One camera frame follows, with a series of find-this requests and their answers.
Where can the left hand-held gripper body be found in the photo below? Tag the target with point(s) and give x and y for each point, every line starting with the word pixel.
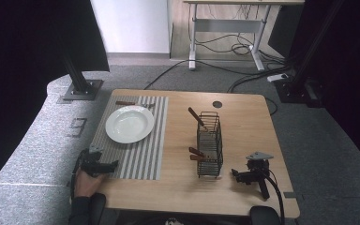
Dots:
pixel 91 164

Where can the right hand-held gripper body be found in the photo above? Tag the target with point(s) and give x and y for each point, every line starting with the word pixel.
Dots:
pixel 258 170

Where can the person's left hand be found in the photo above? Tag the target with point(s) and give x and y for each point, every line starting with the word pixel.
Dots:
pixel 86 185

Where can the grey striped placemat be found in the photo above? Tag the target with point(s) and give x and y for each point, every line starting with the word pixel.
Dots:
pixel 137 159

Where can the black chair armrest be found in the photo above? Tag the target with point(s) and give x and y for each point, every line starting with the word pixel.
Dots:
pixel 264 215
pixel 97 207

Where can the white round plate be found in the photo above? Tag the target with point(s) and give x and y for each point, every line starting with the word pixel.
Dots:
pixel 129 124

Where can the dark round table grommet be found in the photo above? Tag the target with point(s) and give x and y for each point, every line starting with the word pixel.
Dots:
pixel 217 104

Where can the black metal stand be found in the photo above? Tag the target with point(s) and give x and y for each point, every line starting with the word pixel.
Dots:
pixel 306 72
pixel 79 82

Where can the white power strip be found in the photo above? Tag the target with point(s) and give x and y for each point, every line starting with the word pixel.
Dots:
pixel 277 77

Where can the black curtain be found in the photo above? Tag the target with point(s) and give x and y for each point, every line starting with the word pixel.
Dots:
pixel 353 78
pixel 28 62

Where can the white panel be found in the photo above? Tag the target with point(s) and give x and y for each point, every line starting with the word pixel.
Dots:
pixel 131 25

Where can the white-legged wooden desk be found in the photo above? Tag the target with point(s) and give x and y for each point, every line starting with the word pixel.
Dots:
pixel 231 25

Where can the grey floor outlet frame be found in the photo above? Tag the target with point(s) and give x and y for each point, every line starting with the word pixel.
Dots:
pixel 78 127

